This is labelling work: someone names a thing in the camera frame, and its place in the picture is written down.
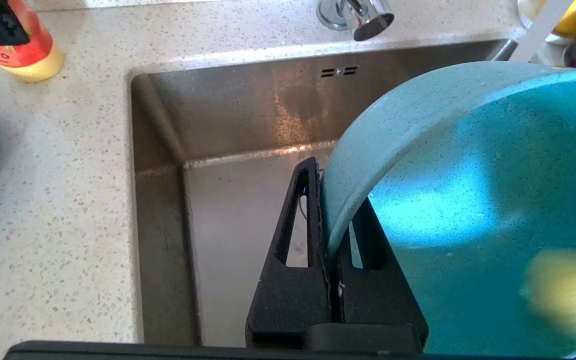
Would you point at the teal bowl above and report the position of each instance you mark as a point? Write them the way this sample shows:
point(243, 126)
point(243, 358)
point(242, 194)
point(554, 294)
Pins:
point(468, 275)

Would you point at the orange dish soap bottle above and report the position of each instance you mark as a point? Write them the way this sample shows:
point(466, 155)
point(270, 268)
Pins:
point(18, 45)

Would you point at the white fruit dish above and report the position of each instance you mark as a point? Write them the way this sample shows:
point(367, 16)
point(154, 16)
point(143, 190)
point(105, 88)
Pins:
point(533, 15)

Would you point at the chrome gooseneck faucet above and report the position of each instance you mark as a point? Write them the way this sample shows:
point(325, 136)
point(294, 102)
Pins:
point(363, 15)

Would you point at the stainless steel sink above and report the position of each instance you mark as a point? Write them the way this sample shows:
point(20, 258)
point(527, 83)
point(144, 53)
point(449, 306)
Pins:
point(238, 110)

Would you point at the yellow green sponge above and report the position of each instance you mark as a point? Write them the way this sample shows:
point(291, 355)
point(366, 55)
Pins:
point(568, 295)

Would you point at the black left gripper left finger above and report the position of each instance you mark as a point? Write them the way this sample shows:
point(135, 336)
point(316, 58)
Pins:
point(288, 300)

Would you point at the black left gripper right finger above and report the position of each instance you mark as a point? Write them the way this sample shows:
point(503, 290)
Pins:
point(378, 295)

